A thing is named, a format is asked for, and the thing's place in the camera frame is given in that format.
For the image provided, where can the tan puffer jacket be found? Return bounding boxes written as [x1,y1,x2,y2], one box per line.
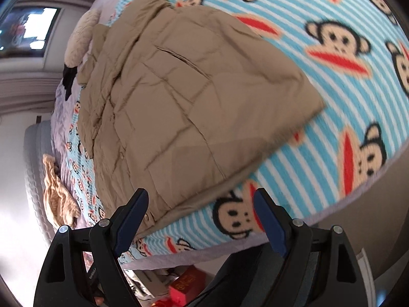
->
[77,0,325,237]

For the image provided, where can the beige striped cloth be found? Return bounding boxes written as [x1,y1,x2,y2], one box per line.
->
[42,154,81,229]

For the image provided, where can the red box on floor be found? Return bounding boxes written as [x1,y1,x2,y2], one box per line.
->
[168,265,207,306]

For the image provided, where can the grey padded headboard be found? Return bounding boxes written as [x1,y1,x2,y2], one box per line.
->
[23,120,55,245]

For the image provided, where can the grey curtain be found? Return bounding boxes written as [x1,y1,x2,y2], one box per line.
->
[1,0,95,114]

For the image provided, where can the black garment on bed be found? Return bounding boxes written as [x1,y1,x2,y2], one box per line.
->
[62,65,78,101]

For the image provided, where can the cream textured pillow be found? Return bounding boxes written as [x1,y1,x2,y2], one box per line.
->
[64,9,100,68]

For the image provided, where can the blue striped monkey blanket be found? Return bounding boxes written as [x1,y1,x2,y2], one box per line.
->
[54,0,408,268]

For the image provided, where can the window with dark frame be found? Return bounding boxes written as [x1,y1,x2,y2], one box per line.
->
[0,6,61,59]

